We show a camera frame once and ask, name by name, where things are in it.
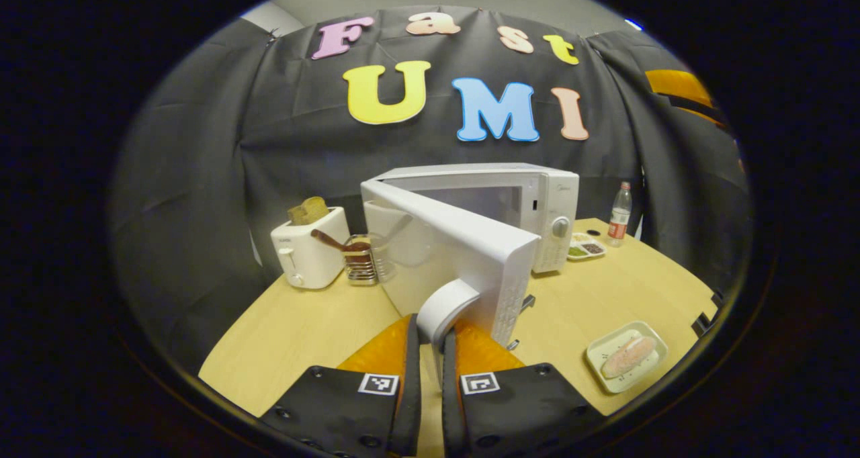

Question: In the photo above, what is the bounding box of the white divided dish with beans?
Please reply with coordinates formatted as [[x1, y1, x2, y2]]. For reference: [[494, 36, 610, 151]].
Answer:
[[566, 232, 607, 262]]

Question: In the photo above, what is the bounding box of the crumb-coated bread roll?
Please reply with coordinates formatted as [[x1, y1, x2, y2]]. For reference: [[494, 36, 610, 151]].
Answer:
[[601, 336, 658, 379]]

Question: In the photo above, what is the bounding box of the white microwave oven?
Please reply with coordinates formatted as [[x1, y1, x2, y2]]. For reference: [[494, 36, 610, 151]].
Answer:
[[360, 163, 580, 386]]

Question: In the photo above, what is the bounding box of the clear plastic bottle red label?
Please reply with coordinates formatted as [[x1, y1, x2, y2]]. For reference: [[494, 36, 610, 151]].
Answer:
[[607, 181, 633, 247]]

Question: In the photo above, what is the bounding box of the white rectangular plate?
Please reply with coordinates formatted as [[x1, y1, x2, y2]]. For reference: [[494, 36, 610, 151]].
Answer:
[[586, 320, 669, 395]]

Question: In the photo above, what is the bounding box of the white toaster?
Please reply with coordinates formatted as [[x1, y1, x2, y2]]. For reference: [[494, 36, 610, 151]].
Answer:
[[270, 206, 351, 289]]

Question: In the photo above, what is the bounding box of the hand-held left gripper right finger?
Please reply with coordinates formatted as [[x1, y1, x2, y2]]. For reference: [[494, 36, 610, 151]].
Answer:
[[440, 320, 605, 458]]

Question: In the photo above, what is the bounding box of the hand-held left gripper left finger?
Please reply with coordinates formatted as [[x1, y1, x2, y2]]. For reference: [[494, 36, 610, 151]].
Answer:
[[259, 314, 423, 457]]

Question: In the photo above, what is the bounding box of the wooden spoon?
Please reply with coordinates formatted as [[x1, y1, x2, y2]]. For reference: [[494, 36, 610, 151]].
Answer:
[[310, 229, 368, 253]]

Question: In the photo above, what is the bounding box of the metal wire rack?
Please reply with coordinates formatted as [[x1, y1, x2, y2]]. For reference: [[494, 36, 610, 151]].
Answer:
[[343, 234, 381, 287]]

